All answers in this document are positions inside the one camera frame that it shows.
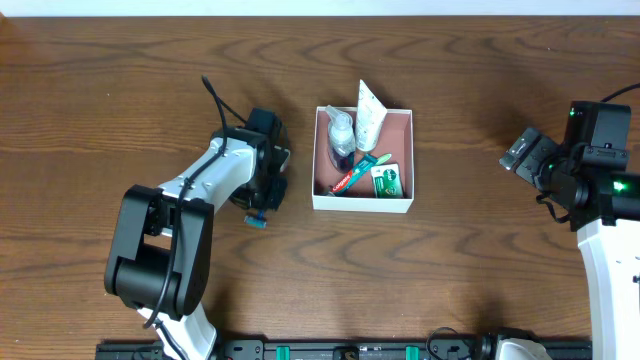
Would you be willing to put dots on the green white toothbrush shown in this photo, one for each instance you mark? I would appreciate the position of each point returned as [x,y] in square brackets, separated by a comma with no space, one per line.
[381,160]

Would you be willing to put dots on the green soap packet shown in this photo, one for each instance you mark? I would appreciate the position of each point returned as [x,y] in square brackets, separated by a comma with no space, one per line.
[387,181]

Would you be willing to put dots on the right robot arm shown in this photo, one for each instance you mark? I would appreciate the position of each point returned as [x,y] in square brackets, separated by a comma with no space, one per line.
[587,189]

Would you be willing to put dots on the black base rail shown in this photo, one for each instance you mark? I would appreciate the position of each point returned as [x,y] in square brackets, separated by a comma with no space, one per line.
[444,343]

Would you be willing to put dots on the white box with pink interior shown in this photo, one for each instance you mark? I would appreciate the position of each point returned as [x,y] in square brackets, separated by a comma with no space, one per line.
[396,139]

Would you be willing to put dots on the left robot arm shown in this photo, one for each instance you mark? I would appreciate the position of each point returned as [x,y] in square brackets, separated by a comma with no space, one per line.
[159,259]

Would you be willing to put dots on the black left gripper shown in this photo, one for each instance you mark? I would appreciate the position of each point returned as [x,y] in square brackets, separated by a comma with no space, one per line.
[279,185]

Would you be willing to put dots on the teal white toothpaste tube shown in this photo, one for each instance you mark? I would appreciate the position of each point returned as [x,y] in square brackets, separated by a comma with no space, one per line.
[353,175]

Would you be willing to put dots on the white lotion tube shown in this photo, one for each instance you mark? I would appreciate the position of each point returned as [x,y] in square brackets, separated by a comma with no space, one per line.
[370,116]

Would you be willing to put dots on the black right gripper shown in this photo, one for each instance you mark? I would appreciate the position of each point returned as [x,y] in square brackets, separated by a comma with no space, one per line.
[528,156]

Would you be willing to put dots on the blue disposable razor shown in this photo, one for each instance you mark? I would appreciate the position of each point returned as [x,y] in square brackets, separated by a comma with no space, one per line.
[256,220]

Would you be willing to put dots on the clear pump bottle dark liquid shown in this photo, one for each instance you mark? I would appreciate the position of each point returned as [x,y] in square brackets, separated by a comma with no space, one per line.
[341,139]

